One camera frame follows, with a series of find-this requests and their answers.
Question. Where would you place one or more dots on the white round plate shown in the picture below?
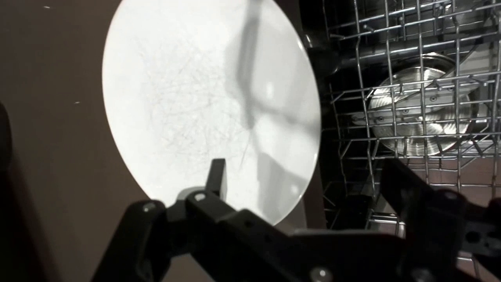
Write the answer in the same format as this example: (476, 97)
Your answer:
(177, 94)

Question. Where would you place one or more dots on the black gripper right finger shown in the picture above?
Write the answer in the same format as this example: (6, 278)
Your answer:
(438, 235)

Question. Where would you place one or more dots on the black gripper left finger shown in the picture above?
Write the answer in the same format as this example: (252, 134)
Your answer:
(146, 239)

